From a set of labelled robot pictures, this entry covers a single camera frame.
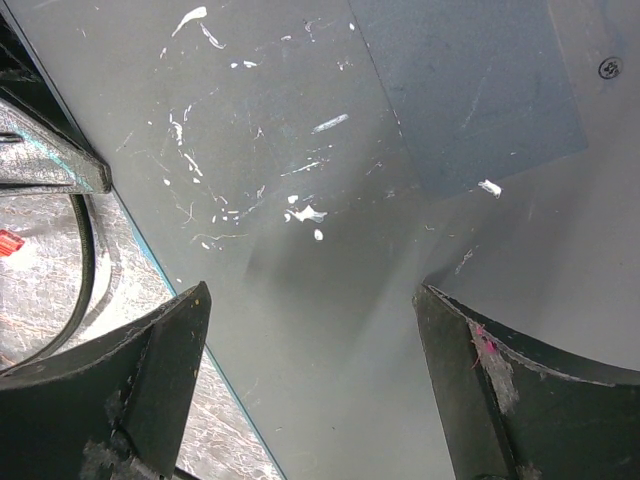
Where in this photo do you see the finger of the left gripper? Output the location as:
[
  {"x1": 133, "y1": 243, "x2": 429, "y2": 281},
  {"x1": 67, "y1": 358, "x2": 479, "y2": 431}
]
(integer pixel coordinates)
[
  {"x1": 1, "y1": 16, "x2": 106, "y2": 168},
  {"x1": 1, "y1": 100, "x2": 111, "y2": 195}
]

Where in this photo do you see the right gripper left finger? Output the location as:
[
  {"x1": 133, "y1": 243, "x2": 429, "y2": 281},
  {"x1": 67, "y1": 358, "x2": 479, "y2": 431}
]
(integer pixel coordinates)
[{"x1": 1, "y1": 282, "x2": 212, "y2": 479}]

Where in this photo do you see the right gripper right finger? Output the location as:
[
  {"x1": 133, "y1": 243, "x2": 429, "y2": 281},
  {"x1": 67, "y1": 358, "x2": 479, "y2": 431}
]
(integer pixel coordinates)
[{"x1": 413, "y1": 285, "x2": 639, "y2": 479}]

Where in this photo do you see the red ethernet cable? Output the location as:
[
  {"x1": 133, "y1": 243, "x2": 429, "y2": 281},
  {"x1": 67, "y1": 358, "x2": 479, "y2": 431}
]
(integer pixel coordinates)
[{"x1": 0, "y1": 229, "x2": 26, "y2": 259}]

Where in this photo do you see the black braided cable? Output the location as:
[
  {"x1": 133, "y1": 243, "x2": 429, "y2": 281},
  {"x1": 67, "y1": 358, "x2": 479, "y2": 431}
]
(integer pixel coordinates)
[{"x1": 0, "y1": 193, "x2": 99, "y2": 371}]

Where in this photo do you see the dark network switch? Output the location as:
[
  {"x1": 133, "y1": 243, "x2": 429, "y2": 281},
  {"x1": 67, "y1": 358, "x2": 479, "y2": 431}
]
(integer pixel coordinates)
[{"x1": 1, "y1": 1, "x2": 639, "y2": 479}]

